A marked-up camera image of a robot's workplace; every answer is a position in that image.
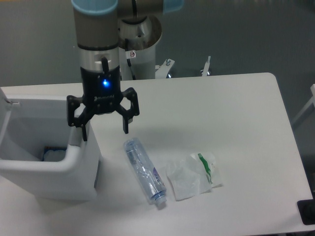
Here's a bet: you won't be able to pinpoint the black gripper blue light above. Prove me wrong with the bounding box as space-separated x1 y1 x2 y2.
66 66 140 142

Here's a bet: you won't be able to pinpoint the white push-lid trash can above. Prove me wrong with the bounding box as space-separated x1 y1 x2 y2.
0 93 101 201

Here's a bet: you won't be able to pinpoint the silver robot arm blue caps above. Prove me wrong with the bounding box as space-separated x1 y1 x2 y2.
67 0 184 140

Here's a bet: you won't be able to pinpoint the crushed clear plastic bottle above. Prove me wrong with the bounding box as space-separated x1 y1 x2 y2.
123 138 167 210

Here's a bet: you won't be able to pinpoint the clear plastic bag green print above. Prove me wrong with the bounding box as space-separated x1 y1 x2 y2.
166 152 223 201

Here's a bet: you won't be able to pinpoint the black device at table corner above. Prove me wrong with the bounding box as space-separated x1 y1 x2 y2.
297 199 315 225

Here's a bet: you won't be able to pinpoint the black cable on pedestal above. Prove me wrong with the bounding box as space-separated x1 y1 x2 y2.
125 38 136 80

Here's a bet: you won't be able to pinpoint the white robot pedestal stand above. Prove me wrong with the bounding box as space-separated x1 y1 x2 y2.
118 17 212 81

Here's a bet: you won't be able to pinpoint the white furniture frame right edge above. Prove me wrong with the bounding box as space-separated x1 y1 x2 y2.
291 84 315 129

